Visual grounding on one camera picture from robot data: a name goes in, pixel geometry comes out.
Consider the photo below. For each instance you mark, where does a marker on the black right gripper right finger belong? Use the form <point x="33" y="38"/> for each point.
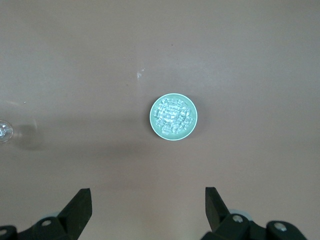
<point x="217" y="215"/>

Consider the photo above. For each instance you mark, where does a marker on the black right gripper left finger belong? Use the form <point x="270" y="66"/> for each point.
<point x="77" y="212"/>

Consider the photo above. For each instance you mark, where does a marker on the pile of clear ice cubes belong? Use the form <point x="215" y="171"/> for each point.
<point x="173" y="116"/>

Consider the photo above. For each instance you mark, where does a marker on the clear stemmed wine glass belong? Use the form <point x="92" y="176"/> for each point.
<point x="3" y="131"/>

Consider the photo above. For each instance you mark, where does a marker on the pale green round plate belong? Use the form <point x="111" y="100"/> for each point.
<point x="156" y="125"/>

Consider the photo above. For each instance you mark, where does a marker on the brown table mat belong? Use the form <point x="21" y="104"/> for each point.
<point x="160" y="50"/>

